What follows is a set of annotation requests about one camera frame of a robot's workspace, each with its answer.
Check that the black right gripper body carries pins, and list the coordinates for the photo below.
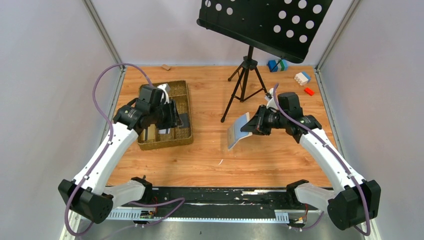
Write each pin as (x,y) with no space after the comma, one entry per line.
(272,120)

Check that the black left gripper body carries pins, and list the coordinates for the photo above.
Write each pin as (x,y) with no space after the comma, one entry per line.
(163,116)

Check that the beige leather card holder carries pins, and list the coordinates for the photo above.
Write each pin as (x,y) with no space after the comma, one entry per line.
(234,132)

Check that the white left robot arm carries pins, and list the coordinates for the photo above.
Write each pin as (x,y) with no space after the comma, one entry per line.
(88,194)

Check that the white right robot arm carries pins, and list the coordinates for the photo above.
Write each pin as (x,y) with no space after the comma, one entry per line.
(353,201)

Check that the black card in tray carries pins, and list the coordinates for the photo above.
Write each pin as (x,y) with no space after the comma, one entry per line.
(185,120)

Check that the gold VIP card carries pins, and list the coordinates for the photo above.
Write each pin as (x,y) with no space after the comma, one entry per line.
(149,134)

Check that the woven straw divided tray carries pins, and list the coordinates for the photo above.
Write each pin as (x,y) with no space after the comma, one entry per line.
(179,91)

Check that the red toy block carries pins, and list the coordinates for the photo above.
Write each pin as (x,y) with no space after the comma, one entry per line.
(309,91)

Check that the small wooden block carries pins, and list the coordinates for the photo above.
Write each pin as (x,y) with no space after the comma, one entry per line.
(166,67)

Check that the white blue toy block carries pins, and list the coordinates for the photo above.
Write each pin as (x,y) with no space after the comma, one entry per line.
(302,78)

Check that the blue green toy block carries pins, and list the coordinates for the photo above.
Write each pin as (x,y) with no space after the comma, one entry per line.
(279,65)

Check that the black music stand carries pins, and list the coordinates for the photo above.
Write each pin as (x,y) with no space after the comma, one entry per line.
(283,28)

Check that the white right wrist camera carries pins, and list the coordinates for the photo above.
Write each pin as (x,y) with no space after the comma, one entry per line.
(269,97)

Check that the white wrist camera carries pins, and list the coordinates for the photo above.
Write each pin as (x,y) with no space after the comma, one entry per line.
(165,95)
(269,97)

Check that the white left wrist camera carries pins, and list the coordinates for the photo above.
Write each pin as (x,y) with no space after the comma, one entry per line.
(165,95)

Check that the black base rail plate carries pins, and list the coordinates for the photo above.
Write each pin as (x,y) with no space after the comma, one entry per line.
(274,198)

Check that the white slotted cable duct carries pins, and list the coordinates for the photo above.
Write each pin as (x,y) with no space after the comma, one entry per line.
(147,214)

